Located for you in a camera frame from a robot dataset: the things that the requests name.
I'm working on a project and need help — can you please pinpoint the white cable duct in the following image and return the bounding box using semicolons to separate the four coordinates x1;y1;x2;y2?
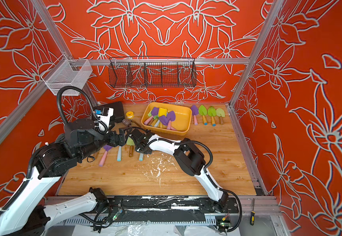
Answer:
55;215;217;227

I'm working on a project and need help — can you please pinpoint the purple scoop shovel pink handle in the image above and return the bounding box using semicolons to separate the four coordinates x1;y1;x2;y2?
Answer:
98;145;113;167

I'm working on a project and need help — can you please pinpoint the black plastic tool case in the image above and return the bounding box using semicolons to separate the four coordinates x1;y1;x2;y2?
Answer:
96;101;125;124

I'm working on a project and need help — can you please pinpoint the pale green shovel wooden handle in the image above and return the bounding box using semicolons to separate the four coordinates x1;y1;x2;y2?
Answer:
216;108;226;125

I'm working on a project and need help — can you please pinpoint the yellow plastic storage box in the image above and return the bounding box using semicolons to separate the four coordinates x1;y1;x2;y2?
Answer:
141;102;192;136

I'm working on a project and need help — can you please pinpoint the purple pointed shovel pink handle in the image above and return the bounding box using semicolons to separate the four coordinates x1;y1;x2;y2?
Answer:
144;107;159;125

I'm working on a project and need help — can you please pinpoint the green shovel yellow handle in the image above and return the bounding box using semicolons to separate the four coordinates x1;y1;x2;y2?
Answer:
198;105;208;125
207;106;216;126

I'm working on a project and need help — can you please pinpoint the yellow tape roll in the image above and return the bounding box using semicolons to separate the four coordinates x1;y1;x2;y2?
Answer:
126;111;134;119

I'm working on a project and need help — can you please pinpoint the yellow handled screwdriver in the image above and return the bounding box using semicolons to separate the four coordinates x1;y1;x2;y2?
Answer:
250;211;255;226

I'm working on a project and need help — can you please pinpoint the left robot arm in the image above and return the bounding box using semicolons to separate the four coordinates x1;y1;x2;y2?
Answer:
0;86;128;236

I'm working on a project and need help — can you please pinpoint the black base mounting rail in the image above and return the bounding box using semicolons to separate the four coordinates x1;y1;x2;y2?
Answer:
86;196;239;214

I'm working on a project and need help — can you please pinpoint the black wire wall basket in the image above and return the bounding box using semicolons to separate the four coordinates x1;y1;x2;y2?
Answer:
108;57;197;89

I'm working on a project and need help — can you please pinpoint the white mesh wall basket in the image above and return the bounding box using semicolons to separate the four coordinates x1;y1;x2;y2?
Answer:
41;59;92;95

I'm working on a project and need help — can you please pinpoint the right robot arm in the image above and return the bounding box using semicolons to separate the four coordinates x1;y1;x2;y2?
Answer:
125;127;243;233

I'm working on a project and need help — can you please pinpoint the yellow shovel in box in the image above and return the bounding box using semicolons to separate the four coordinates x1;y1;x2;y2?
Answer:
158;107;168;117

